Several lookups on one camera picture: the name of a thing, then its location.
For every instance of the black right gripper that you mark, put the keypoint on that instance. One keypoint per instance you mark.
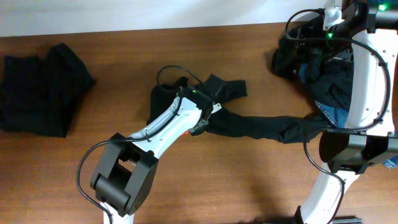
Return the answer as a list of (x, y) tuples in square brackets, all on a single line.
[(301, 48)]

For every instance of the black leggings red waistband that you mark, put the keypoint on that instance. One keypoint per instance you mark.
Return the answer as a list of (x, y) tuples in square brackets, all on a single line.
[(285, 129)]

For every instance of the dark green trousers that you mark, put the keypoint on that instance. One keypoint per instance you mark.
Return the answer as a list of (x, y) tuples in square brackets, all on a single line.
[(40, 96)]

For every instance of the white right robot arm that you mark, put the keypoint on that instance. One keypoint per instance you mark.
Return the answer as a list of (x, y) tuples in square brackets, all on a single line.
[(369, 28)]

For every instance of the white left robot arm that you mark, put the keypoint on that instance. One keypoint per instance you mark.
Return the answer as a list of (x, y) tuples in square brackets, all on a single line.
[(126, 169)]

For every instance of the dark navy garment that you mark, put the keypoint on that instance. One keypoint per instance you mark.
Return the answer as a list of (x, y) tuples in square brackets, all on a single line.
[(286, 62)]

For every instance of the blue denim jeans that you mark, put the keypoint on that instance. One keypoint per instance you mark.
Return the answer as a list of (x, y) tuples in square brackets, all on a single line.
[(335, 115)]

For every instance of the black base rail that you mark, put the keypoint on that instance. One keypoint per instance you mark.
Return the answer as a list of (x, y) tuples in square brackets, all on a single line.
[(347, 220)]

